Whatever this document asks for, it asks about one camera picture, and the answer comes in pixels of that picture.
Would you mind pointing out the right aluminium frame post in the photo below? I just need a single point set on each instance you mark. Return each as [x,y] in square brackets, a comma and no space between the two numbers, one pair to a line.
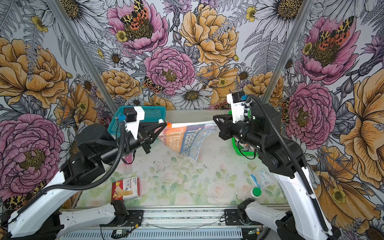
[291,40]

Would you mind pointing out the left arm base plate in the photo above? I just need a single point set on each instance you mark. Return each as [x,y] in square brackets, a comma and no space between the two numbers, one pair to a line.
[129,217]

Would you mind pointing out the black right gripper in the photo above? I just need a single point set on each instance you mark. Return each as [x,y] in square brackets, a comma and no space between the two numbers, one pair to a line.
[226,132]

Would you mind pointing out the small green circuit board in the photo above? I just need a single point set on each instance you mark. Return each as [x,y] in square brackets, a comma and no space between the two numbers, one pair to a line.
[116,234]

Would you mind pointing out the pink small eraser block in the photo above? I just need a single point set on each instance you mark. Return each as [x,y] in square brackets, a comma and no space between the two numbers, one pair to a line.
[128,159]

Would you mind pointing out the aluminium frame post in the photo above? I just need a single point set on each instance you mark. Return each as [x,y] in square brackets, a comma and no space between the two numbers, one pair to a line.
[291,40]
[70,31]

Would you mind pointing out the teal plastic basket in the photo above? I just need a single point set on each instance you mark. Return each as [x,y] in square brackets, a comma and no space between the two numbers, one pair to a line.
[146,114]

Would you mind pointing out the bandage box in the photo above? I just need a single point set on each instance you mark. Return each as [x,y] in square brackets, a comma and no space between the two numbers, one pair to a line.
[126,189]

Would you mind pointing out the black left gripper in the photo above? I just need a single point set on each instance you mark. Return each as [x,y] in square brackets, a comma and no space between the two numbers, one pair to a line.
[146,135]

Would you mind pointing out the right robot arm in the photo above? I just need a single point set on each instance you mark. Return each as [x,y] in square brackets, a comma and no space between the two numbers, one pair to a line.
[258,125]

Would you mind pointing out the aluminium front rail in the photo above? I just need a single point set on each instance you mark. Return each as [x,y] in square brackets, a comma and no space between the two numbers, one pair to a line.
[175,217]

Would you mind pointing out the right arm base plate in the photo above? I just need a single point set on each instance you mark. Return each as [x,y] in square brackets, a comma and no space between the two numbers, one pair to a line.
[235,217]

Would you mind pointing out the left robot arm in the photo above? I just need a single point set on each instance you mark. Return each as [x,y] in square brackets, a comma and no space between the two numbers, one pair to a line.
[98,157]

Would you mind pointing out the left aluminium frame post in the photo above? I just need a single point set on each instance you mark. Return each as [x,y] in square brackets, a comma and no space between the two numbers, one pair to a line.
[70,31]

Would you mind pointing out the green plastic basket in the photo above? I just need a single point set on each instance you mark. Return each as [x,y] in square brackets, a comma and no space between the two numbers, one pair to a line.
[244,150]

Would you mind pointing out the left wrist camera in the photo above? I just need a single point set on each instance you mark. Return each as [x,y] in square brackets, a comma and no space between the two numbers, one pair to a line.
[133,114]

